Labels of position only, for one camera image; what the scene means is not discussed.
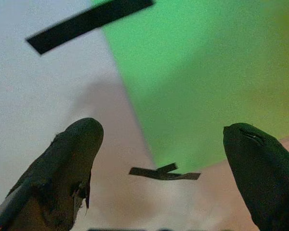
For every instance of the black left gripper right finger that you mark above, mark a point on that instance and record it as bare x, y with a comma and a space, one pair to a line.
262, 173

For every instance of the black tape cross mark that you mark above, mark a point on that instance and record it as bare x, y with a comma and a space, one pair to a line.
165, 173

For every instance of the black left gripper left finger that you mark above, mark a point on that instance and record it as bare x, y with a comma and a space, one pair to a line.
62, 163

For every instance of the green panel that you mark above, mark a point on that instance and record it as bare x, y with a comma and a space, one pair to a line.
202, 79

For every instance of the long black tape strip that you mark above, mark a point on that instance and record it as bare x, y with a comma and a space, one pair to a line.
89, 25

